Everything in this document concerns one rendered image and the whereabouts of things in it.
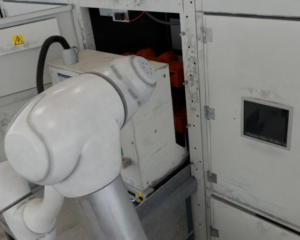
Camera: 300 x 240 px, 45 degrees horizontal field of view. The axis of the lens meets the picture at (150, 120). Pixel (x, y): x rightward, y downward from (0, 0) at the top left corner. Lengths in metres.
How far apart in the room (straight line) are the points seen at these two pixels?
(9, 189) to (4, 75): 0.78
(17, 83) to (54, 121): 1.27
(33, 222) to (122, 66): 0.58
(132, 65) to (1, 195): 0.62
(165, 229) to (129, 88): 1.03
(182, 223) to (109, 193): 1.11
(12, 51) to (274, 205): 1.27
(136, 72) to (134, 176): 0.84
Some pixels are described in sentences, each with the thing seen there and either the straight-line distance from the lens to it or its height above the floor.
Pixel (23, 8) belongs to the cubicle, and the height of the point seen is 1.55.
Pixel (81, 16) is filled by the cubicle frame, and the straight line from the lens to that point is 1.77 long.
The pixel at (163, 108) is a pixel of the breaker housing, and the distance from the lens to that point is 1.41.
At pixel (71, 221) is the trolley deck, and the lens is 1.54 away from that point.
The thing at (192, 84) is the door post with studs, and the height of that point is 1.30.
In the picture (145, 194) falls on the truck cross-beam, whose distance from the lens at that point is 1.46.
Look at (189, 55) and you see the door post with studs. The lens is 1.36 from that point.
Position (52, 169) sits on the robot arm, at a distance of 0.55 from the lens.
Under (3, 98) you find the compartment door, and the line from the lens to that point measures 1.80.
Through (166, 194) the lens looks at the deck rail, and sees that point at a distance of 1.54.
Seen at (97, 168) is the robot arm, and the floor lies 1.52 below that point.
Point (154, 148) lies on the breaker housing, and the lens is 1.43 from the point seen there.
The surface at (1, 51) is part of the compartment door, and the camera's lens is 1.74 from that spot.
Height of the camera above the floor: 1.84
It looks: 28 degrees down
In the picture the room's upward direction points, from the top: 7 degrees counter-clockwise
